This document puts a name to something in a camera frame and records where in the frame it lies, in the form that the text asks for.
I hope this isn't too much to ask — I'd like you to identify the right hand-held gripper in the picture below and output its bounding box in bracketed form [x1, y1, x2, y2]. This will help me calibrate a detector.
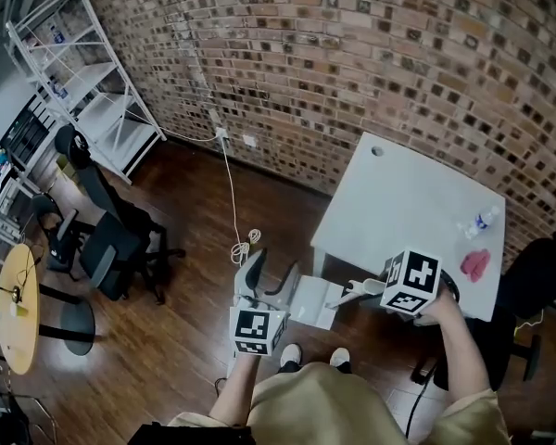
[324, 247, 460, 318]

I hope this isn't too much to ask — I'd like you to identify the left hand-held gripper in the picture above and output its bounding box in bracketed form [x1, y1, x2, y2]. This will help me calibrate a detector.
[229, 248, 300, 358]

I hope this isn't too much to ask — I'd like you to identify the pink cloth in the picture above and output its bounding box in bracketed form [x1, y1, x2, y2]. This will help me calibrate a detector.
[461, 248, 492, 285]

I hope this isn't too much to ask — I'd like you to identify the person's left forearm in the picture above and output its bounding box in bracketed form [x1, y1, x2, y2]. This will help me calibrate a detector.
[208, 352, 261, 428]

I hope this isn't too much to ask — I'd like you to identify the person's right forearm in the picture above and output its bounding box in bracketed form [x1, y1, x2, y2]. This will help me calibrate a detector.
[433, 315, 492, 410]

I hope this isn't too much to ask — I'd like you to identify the white metal shelf rack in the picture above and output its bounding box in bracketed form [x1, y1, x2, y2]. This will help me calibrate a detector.
[4, 0, 168, 185]

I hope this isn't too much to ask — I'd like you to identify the person's right hand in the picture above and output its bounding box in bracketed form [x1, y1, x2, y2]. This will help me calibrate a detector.
[413, 288, 464, 328]

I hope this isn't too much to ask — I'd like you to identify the white low stand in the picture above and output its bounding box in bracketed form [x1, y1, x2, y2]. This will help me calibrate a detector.
[287, 273, 345, 331]

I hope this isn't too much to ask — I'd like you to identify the person's white right shoe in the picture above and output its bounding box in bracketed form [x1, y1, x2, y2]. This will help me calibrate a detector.
[328, 347, 351, 369]

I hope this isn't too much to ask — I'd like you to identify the person's white shoe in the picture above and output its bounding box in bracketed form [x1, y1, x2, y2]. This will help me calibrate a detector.
[328, 347, 351, 369]
[280, 343, 303, 369]

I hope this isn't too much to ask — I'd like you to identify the person's white left shoe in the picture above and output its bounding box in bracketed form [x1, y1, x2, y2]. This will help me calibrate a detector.
[280, 343, 303, 369]

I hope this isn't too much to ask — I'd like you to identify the white table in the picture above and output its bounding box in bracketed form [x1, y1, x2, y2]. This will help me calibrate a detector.
[309, 131, 508, 324]

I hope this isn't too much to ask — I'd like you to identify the person's beige garment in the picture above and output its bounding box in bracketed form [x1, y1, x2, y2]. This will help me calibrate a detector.
[166, 362, 512, 445]

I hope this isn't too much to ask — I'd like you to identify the clear plastic water bottle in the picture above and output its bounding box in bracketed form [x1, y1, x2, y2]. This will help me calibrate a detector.
[456, 205, 501, 240]

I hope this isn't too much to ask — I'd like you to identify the black high-back office chair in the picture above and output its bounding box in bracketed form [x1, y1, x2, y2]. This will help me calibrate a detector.
[54, 124, 187, 306]

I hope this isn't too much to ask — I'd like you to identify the black padded chair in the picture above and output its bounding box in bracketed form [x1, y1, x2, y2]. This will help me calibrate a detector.
[433, 231, 556, 391]

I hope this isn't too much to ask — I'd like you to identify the small black office chair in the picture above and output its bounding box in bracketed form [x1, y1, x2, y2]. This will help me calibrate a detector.
[30, 194, 85, 275]

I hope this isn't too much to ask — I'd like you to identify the yellow cardboard box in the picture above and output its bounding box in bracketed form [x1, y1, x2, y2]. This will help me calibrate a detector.
[55, 158, 82, 185]

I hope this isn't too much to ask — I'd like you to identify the round wooden table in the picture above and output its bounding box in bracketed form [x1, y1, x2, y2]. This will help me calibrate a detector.
[0, 242, 97, 376]

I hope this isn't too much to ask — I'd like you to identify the cluttered white desk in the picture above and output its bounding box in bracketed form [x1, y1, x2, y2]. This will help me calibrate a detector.
[0, 146, 32, 249]

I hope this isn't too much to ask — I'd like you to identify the black cube storage cabinet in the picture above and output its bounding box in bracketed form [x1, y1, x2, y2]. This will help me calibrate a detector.
[0, 94, 59, 169]

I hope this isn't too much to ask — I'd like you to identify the white coiled power cable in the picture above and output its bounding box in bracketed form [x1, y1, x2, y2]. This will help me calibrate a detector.
[159, 126, 263, 268]

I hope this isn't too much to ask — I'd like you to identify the black floor cable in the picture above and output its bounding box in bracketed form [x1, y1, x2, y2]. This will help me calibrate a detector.
[403, 357, 442, 439]

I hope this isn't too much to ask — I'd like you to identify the yellow cable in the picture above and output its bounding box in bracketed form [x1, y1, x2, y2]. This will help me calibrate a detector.
[512, 309, 546, 338]

